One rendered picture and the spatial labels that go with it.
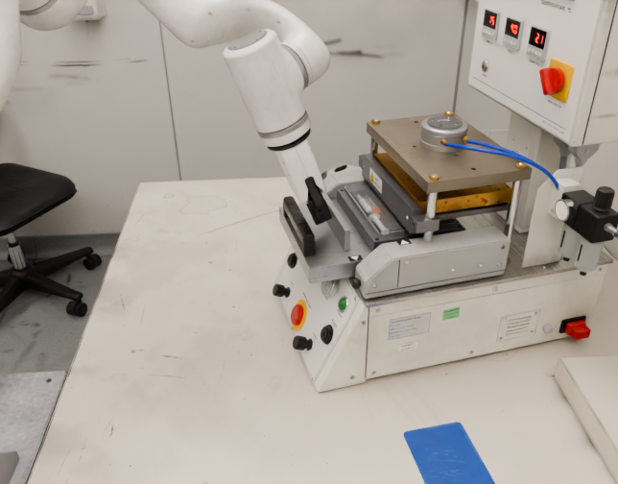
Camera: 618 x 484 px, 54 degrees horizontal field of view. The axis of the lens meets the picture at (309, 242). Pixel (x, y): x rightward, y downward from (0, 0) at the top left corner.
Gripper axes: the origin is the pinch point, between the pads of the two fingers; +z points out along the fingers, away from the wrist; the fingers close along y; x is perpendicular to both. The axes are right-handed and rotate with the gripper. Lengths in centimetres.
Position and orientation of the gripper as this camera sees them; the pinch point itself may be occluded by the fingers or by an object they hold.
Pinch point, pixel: (319, 210)
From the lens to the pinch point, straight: 105.1
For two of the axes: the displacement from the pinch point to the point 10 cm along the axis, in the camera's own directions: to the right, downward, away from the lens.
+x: 9.0, -4.3, 0.3
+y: 2.7, 5.0, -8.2
